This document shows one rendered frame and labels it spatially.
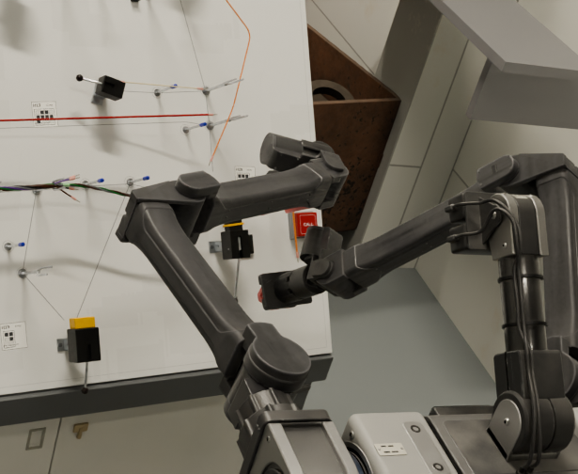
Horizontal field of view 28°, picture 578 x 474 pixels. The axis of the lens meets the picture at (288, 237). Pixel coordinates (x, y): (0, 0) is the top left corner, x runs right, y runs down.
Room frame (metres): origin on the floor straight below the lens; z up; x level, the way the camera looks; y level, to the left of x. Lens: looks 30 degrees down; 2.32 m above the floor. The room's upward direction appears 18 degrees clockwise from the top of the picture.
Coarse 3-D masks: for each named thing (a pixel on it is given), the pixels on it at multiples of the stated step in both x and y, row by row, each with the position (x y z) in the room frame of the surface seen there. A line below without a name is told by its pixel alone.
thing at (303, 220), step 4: (296, 216) 2.18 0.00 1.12; (300, 216) 2.18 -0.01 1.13; (304, 216) 2.19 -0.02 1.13; (308, 216) 2.20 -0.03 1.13; (312, 216) 2.20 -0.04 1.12; (316, 216) 2.21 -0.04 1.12; (296, 220) 2.18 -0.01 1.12; (300, 220) 2.18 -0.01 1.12; (304, 220) 2.18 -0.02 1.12; (308, 220) 2.19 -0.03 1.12; (312, 220) 2.20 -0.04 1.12; (316, 220) 2.20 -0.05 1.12; (296, 224) 2.18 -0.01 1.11; (300, 224) 2.17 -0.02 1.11; (304, 224) 2.18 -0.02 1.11; (308, 224) 2.19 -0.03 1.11; (312, 224) 2.19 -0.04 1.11; (316, 224) 2.20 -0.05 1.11; (296, 228) 2.17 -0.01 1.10; (300, 228) 2.17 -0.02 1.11; (304, 228) 2.18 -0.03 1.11; (296, 232) 2.17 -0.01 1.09; (300, 232) 2.17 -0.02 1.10; (304, 232) 2.17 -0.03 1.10; (300, 236) 2.16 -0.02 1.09
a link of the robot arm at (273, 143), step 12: (264, 144) 1.87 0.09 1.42; (276, 144) 1.84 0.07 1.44; (288, 144) 1.85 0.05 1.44; (300, 144) 1.87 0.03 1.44; (264, 156) 1.84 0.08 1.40; (276, 156) 1.82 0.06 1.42; (288, 156) 1.82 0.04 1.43; (300, 156) 1.83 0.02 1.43; (312, 156) 1.84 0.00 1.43; (324, 156) 1.83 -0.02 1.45; (336, 156) 1.85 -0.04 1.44; (276, 168) 1.82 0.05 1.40; (288, 168) 1.83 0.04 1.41; (336, 168) 1.80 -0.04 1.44
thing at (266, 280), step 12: (264, 276) 1.85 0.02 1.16; (276, 276) 1.87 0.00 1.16; (288, 276) 1.84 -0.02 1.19; (264, 288) 1.84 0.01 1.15; (276, 288) 1.84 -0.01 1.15; (288, 288) 1.82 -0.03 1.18; (264, 300) 1.83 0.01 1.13; (276, 300) 1.84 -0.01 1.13; (288, 300) 1.83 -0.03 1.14; (300, 300) 1.87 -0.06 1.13
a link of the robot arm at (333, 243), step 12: (312, 228) 1.88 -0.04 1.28; (324, 228) 1.88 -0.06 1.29; (312, 240) 1.86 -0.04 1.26; (324, 240) 1.86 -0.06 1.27; (336, 240) 1.87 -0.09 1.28; (312, 252) 1.84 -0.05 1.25; (324, 252) 1.83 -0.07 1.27; (312, 264) 1.79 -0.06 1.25; (324, 264) 1.77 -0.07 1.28; (312, 276) 1.77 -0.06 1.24; (324, 276) 1.76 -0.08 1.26; (324, 288) 1.79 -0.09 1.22
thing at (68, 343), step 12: (72, 336) 1.72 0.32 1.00; (84, 336) 1.72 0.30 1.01; (96, 336) 1.74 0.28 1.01; (60, 348) 1.76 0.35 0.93; (72, 348) 1.71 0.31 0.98; (84, 348) 1.71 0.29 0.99; (96, 348) 1.72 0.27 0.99; (72, 360) 1.71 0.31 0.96; (84, 360) 1.70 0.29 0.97; (96, 360) 1.71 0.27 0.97; (84, 384) 1.70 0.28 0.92
